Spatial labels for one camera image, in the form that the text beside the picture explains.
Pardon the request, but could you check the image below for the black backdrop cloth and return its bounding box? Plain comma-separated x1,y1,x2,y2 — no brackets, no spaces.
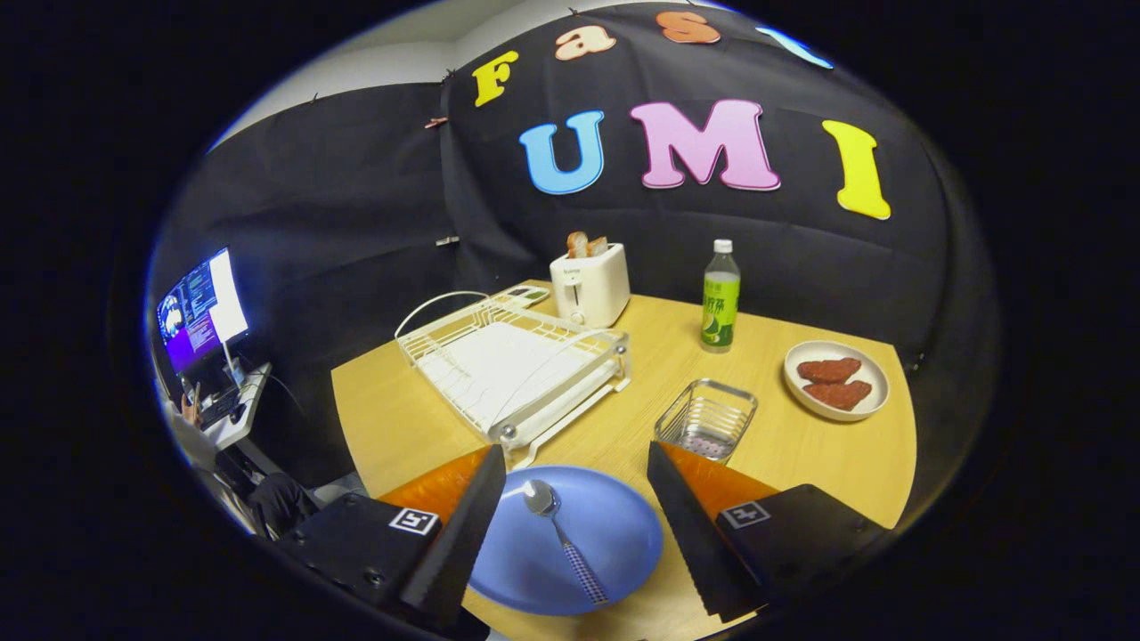
147,4,998,526

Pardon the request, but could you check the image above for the blue plate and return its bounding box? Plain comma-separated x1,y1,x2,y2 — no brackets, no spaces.
468,465,664,617

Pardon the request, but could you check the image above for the beige plate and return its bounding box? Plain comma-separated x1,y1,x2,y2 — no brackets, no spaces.
784,340,891,423

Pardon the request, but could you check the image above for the metal spoon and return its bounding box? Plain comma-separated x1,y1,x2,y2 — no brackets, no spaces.
523,479,611,606

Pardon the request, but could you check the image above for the white wire dish rack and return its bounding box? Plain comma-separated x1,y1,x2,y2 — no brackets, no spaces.
395,290,631,470

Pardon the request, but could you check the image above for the metal wire basket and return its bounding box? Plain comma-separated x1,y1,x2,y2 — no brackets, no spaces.
655,379,759,466

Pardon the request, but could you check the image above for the green label drink bottle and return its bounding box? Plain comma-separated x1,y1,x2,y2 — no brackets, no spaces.
700,239,742,354

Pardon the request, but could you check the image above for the brown meat piece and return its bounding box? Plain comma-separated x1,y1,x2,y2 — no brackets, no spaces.
803,380,873,411
796,357,863,385

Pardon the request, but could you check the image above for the white desk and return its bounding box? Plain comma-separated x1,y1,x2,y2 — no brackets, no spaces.
178,361,273,450

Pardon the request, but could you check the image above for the computer monitor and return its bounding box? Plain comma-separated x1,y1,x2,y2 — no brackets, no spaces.
156,247,250,375

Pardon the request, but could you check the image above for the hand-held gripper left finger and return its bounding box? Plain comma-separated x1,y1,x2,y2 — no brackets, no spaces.
283,445,507,629

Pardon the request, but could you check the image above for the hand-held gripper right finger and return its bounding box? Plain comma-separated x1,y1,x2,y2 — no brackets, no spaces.
647,441,892,622

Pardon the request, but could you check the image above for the white toaster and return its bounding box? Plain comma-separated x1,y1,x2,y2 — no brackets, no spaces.
550,243,631,329

